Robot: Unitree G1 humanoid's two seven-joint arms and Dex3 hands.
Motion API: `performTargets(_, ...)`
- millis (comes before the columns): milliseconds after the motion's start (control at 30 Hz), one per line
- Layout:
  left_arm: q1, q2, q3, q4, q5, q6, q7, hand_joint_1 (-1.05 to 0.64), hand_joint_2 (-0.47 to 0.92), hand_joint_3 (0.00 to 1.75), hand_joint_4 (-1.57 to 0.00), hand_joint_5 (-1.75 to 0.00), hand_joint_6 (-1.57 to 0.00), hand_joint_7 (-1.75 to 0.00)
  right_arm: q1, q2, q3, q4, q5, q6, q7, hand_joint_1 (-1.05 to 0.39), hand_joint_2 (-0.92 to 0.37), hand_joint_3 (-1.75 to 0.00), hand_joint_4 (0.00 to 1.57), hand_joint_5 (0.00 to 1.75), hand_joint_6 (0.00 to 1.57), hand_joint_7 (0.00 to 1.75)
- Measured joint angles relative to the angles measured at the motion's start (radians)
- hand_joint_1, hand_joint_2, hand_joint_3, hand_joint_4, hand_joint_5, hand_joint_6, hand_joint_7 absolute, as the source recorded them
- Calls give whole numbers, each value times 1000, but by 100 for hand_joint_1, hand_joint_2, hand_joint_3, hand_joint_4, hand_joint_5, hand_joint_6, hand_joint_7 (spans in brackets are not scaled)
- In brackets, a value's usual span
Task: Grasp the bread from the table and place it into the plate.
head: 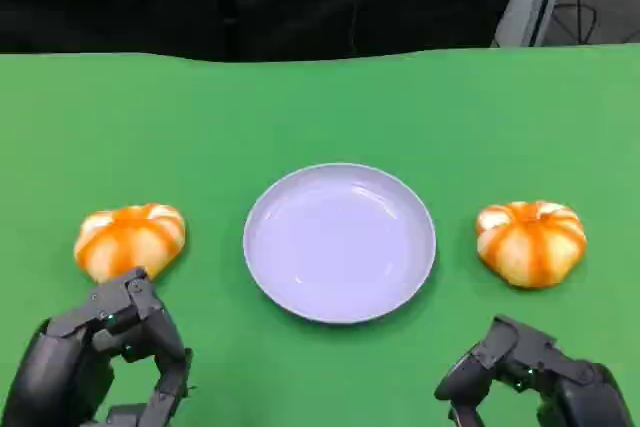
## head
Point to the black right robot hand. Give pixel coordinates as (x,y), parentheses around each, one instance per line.
(565,372)

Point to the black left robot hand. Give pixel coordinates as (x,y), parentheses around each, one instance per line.
(65,362)

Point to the orange and white bread roll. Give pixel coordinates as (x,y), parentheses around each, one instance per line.
(130,239)
(532,247)

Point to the lilac plate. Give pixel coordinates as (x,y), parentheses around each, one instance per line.
(340,247)

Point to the green table cloth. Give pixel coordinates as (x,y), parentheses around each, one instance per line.
(320,122)

